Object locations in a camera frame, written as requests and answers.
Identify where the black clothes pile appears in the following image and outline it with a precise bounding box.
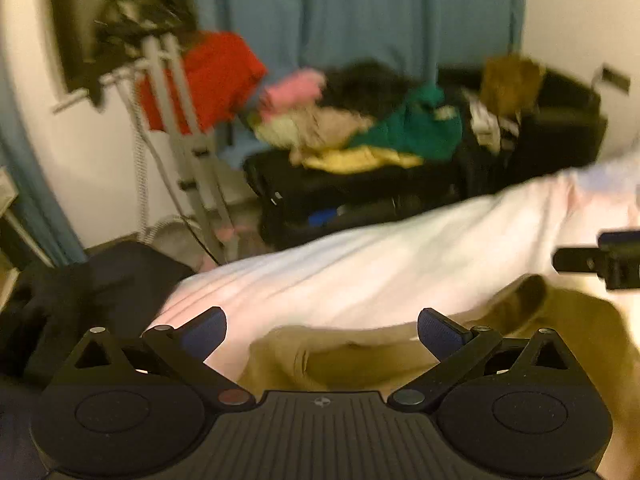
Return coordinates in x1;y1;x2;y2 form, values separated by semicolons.
318;60;425;115

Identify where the wall power socket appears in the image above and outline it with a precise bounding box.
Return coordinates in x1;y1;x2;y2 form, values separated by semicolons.
600;64;631;94

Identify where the garment steamer stand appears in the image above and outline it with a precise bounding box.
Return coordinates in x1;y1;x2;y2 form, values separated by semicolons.
51;0;241;266

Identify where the blue curtain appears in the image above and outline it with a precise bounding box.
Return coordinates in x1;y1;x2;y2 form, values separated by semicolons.
1;58;87;266
194;0;526;80

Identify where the green garment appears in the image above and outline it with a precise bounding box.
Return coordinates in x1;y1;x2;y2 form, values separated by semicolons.
346;84;463;160

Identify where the pink folded garment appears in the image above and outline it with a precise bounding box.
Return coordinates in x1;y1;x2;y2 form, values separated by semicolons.
258;68;326;122

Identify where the blue curtain left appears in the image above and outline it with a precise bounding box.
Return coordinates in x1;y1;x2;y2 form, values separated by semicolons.
1;58;87;266

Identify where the red shirt on stand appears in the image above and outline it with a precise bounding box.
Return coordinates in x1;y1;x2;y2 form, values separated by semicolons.
136;30;269;137

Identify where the tan khaki garment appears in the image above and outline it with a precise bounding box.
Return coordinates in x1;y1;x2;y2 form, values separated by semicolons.
240;275;639;479

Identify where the black jacket on bed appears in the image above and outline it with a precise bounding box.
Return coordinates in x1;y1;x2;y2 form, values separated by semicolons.
0;238;196;480

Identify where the yellow garment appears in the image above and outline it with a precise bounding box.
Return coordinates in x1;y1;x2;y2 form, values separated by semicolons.
302;146;424;174

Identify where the brown paper bag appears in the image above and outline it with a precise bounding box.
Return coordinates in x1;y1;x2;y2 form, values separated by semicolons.
480;53;546;117

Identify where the black sofa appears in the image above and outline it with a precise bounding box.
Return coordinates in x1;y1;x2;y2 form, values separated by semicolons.
243;70;608;250

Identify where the beige clothes pile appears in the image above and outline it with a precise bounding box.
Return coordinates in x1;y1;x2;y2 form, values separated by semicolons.
254;105;375;166

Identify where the blue curtain right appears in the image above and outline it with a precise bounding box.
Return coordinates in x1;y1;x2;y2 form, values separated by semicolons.
194;0;526;80

